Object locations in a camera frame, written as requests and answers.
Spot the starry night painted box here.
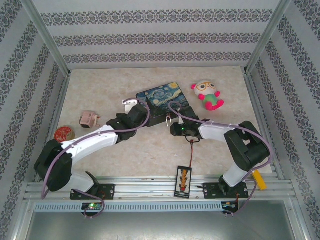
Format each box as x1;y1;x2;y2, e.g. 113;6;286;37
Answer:
135;80;200;128

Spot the white pink plush toy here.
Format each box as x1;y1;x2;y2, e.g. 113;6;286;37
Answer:
191;79;225;112

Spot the pink hand crank music box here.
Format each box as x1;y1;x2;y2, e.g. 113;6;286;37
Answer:
79;110;103;130

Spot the black striped control board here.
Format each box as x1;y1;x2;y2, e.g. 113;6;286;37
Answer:
174;139;195;199

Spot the round red gold tin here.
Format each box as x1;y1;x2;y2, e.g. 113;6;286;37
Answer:
53;125;76;143

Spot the yellow plastic block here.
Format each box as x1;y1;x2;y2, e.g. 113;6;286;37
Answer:
251;169;268;191

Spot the small circuit board green light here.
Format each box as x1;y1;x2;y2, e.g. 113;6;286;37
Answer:
81;202;104;211

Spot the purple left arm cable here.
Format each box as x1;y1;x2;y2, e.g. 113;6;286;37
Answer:
41;97;152;220

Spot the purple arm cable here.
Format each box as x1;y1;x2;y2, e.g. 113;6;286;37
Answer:
41;97;152;220
167;100;273;218

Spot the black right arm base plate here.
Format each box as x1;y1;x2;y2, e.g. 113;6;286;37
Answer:
202;182;248;200

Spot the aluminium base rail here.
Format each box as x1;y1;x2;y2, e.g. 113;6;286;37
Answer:
23;175;297;201

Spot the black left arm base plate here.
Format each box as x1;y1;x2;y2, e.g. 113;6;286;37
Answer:
69;183;116;201

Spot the aluminium side rail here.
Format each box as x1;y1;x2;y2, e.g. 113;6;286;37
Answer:
243;71;286;180
34;71;73;182

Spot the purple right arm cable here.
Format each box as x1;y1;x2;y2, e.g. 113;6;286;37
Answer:
167;100;273;218

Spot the grey slotted cable duct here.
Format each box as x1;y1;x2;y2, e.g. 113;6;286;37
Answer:
33;201;241;213

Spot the aluminium frame post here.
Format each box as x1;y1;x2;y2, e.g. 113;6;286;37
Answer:
244;0;294;75
19;0;72;76

